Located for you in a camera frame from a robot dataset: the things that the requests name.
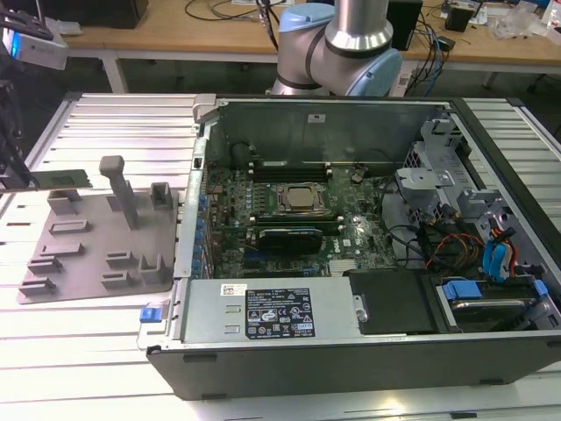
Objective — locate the green RAM stick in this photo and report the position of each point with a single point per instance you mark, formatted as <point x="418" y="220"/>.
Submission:
<point x="61" y="180"/>

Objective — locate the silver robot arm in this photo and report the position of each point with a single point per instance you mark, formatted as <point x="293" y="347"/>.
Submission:
<point x="350" y="30"/>

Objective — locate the RAM slot with white latches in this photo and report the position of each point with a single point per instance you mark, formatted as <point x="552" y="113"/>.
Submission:
<point x="302" y="163"/>
<point x="302" y="173"/>

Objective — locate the black RAM slot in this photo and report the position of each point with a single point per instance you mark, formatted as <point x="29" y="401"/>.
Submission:
<point x="298" y="223"/>
<point x="302" y="178"/>
<point x="302" y="169"/>

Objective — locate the white desk leg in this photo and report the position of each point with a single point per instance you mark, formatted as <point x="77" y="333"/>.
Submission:
<point x="115" y="72"/>

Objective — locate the parts rack plate with holders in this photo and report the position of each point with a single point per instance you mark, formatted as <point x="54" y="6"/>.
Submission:
<point x="87" y="245"/>

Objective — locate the black equipment case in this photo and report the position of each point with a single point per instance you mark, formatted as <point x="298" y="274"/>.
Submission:
<point x="96" y="11"/>

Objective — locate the wooden desk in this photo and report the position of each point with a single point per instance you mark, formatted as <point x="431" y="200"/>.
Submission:
<point x="197" y="30"/>

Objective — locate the blue case release latch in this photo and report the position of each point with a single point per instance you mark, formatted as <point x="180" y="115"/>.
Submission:
<point x="148" y="316"/>

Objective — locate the silver power supply with label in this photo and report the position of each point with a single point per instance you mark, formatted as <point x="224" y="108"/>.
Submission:
<point x="206" y="311"/>

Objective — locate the silver CPU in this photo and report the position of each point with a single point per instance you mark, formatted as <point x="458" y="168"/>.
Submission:
<point x="300" y="196"/>

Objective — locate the black graphics card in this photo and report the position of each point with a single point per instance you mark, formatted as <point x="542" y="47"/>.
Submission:
<point x="289" y="239"/>

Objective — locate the round silver coin battery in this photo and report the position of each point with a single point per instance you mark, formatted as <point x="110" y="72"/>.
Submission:
<point x="357" y="176"/>

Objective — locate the green motherboard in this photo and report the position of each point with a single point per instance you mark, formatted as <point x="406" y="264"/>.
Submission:
<point x="364" y="206"/>

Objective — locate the open black PC case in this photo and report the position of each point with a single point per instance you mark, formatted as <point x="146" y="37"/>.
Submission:
<point x="307" y="373"/>

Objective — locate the black desktop box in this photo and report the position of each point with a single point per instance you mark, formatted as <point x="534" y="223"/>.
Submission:
<point x="405" y="24"/>

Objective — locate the silver disk bay cage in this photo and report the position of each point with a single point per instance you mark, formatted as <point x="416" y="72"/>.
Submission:
<point x="418" y="179"/>

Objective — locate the black plastic bay cover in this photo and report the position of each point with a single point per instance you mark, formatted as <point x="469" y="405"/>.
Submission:
<point x="394" y="302"/>

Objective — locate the small black power adapter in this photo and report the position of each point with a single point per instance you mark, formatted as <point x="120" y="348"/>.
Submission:
<point x="448" y="44"/>

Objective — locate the small black box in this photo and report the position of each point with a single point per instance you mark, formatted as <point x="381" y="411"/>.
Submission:
<point x="459" y="19"/>

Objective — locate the hard disk in blue carrier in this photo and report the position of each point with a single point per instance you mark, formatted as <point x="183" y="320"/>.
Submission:
<point x="460" y="291"/>

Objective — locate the clear plastic bags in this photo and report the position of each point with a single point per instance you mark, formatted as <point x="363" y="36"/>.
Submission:
<point x="517" y="24"/>

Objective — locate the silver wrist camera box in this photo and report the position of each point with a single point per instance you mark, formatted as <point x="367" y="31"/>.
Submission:
<point x="39" y="50"/>

